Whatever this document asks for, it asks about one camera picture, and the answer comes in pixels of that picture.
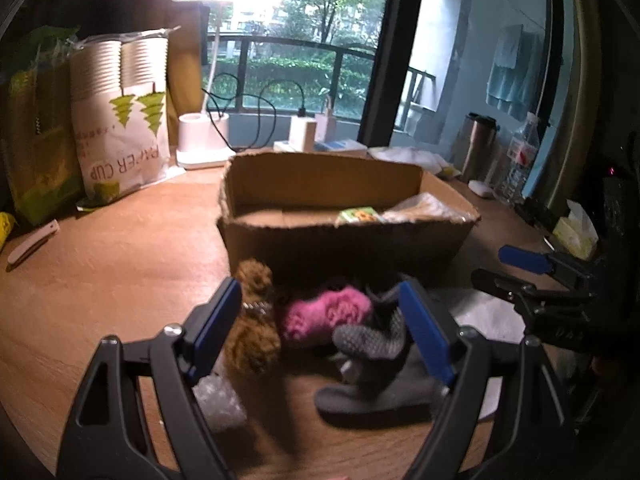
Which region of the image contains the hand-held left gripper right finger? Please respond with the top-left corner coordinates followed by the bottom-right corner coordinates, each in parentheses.
top-left (397, 280), bottom-right (586, 480)

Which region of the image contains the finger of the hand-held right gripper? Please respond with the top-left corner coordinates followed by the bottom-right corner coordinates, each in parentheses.
top-left (471, 268), bottom-right (593, 312)
top-left (499, 245), bottom-right (597, 282)

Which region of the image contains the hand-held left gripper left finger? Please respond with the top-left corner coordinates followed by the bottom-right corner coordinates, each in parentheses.
top-left (57, 276), bottom-right (243, 480)

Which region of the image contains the white paper towel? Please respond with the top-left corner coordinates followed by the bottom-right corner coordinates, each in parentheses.
top-left (435, 287), bottom-right (526, 423)

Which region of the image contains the brown plush toy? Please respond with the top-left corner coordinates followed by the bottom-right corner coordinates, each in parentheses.
top-left (222, 258), bottom-right (282, 376)

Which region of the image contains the bubble wrap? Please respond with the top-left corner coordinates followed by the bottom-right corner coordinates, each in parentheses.
top-left (192, 375), bottom-right (248, 433)

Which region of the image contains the pink knitted item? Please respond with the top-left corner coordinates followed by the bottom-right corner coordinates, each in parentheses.
top-left (277, 282), bottom-right (373, 348)

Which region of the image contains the cardboard box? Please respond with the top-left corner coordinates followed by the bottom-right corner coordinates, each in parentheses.
top-left (216, 151), bottom-right (482, 291)

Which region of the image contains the soft tissue pack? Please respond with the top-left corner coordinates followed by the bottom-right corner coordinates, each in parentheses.
top-left (367, 146), bottom-right (453, 176)

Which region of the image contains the small black object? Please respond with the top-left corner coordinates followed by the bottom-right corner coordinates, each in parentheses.
top-left (522, 197), bottom-right (558, 231)

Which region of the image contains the yellow tissue box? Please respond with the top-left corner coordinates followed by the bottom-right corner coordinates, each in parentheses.
top-left (551, 200), bottom-right (599, 261)

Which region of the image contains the clear water bottle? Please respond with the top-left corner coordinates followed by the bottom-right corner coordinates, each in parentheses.
top-left (497, 112), bottom-right (541, 206)

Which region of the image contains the clear plastic bag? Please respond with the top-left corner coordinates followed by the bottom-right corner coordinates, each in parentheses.
top-left (382, 192), bottom-right (476, 223)

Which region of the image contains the steel tumbler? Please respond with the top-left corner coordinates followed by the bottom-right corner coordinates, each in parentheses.
top-left (460, 114), bottom-right (501, 183)

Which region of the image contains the green snack packet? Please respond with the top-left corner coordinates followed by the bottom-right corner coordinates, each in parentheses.
top-left (336, 207), bottom-right (383, 226)

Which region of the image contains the teal hanging towel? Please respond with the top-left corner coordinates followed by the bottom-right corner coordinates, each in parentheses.
top-left (486, 30), bottom-right (546, 121)

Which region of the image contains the white desk lamp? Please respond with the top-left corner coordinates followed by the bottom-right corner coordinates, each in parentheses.
top-left (170, 0), bottom-right (288, 171)

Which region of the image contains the bag of paper cups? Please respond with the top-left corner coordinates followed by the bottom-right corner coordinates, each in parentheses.
top-left (67, 27), bottom-right (173, 206)

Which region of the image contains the white power strip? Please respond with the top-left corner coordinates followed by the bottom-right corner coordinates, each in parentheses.
top-left (274, 139), bottom-right (368, 158)

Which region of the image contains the white folding knife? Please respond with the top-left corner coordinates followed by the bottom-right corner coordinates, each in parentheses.
top-left (6, 221), bottom-right (61, 267)

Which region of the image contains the large white charger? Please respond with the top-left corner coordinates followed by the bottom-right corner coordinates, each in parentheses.
top-left (290, 115), bottom-right (317, 153)

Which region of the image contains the light blue hanging towel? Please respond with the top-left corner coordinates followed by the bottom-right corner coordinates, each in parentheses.
top-left (495, 24), bottom-right (523, 68)

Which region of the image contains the small white charger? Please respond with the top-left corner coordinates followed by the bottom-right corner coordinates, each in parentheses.
top-left (315, 112), bottom-right (337, 142)

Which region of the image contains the yellow object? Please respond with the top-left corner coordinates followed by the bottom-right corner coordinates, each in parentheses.
top-left (0, 212), bottom-right (18, 253)

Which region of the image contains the green plastic package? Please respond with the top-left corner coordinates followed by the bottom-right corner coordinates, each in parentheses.
top-left (0, 27), bottom-right (83, 226)

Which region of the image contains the olive curtain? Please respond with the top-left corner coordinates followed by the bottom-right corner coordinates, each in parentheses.
top-left (167, 2), bottom-right (208, 153)

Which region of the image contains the black rectangular panel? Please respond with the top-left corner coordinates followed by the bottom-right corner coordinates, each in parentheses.
top-left (200, 4), bottom-right (211, 66)

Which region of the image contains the black balcony railing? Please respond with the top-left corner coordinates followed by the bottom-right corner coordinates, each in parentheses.
top-left (207, 32), bottom-right (436, 126)

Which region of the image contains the black cable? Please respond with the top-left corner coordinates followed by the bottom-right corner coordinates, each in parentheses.
top-left (202, 72), bottom-right (308, 153)

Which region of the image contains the black window frame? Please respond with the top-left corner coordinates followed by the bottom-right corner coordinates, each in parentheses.
top-left (357, 0), bottom-right (428, 146)

